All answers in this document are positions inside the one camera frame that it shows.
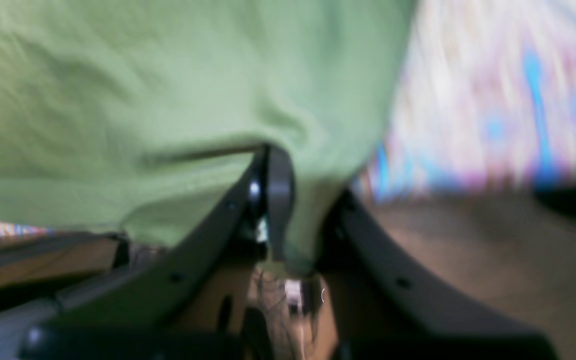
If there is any green t-shirt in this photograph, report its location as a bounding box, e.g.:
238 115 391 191
0 0 417 274

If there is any patterned tile tablecloth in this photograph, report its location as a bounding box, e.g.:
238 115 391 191
0 0 576 239

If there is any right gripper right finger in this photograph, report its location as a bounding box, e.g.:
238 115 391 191
317 193 557 360

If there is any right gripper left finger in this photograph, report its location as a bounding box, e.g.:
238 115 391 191
18 145 294 360

